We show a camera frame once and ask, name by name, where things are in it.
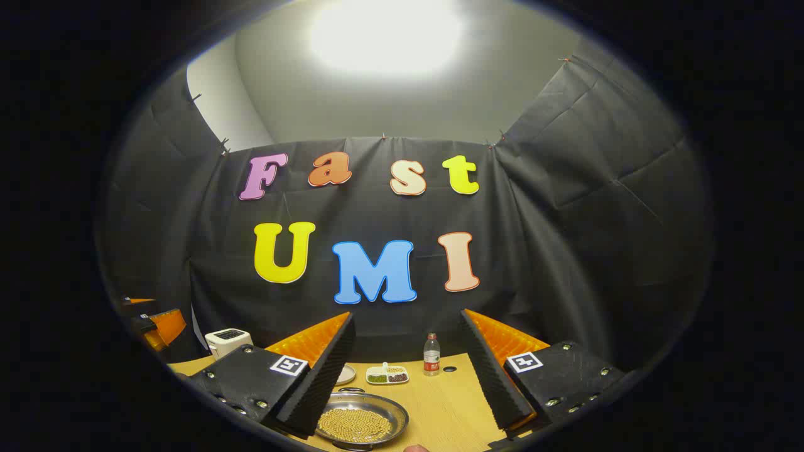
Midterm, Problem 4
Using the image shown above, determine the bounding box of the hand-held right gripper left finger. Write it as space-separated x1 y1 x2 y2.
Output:
188 312 356 439

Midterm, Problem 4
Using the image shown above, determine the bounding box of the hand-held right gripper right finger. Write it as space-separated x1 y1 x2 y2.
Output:
460 308 629 440

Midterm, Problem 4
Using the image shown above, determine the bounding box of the steel pot with black handles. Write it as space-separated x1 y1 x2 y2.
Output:
314 388 410 451

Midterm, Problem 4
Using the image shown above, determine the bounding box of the pile of yellow soybeans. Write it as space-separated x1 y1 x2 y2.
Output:
318 408 393 443

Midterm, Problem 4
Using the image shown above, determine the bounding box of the white toaster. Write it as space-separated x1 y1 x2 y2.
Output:
205 328 254 360

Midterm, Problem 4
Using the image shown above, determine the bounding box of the clear plastic water bottle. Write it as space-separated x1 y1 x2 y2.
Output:
423 333 441 377

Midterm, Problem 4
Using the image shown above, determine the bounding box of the white divided dish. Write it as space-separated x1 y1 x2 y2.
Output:
366 363 410 385

